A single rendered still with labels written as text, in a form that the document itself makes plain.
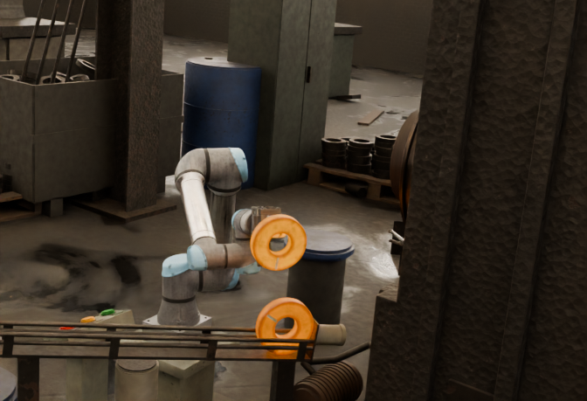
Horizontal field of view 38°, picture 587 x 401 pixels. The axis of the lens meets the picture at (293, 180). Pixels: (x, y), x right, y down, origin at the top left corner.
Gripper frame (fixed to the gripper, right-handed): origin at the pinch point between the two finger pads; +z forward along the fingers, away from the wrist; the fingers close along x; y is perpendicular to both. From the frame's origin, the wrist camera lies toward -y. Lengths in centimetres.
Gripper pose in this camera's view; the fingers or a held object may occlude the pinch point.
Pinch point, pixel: (279, 236)
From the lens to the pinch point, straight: 228.8
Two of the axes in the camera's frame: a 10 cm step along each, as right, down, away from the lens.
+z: 3.4, 0.1, -9.4
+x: 9.4, -0.1, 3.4
